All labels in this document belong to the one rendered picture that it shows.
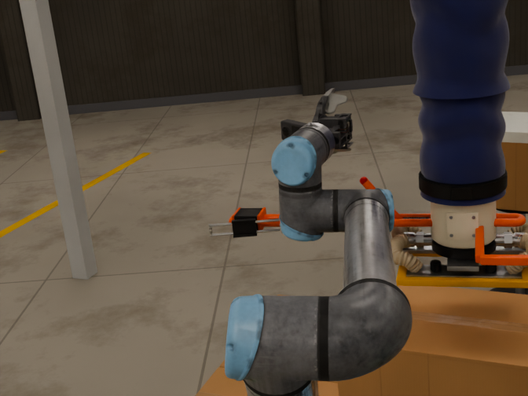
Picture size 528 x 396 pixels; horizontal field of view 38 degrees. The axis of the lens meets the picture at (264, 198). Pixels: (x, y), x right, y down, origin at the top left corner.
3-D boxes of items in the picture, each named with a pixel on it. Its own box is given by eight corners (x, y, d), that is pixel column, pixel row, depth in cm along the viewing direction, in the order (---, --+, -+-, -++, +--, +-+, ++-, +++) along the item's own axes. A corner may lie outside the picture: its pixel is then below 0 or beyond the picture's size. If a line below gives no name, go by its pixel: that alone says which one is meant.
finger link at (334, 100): (353, 89, 181) (346, 119, 176) (328, 89, 183) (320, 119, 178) (350, 79, 179) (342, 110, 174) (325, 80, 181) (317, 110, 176)
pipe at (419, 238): (526, 235, 215) (526, 215, 214) (533, 272, 193) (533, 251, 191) (404, 234, 225) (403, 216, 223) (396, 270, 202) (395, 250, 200)
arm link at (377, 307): (419, 320, 98) (393, 177, 162) (321, 318, 99) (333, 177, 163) (418, 399, 101) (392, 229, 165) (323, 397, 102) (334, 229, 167)
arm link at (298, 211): (333, 244, 158) (332, 188, 154) (277, 244, 160) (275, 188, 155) (334, 227, 167) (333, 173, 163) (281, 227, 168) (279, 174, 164)
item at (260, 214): (267, 222, 225) (265, 207, 224) (261, 232, 219) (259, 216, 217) (240, 222, 228) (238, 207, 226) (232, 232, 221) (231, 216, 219)
